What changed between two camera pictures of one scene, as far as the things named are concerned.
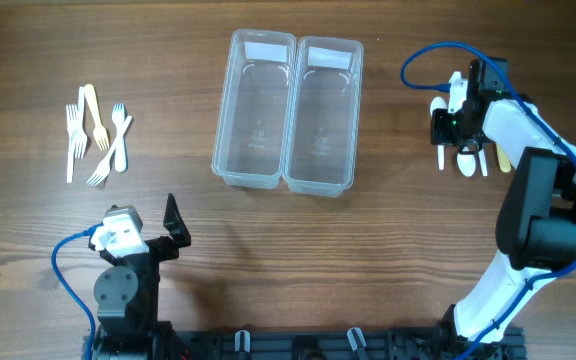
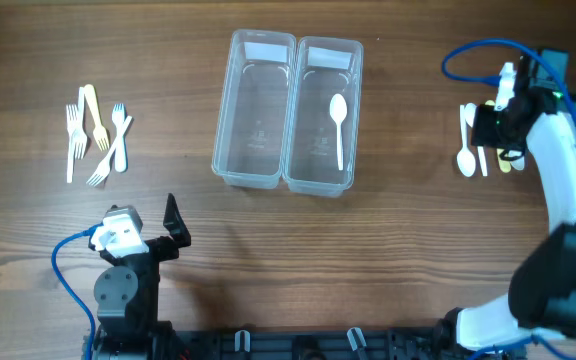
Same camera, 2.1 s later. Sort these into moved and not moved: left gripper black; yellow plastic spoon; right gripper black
Moved: right gripper black
Not moved: left gripper black; yellow plastic spoon
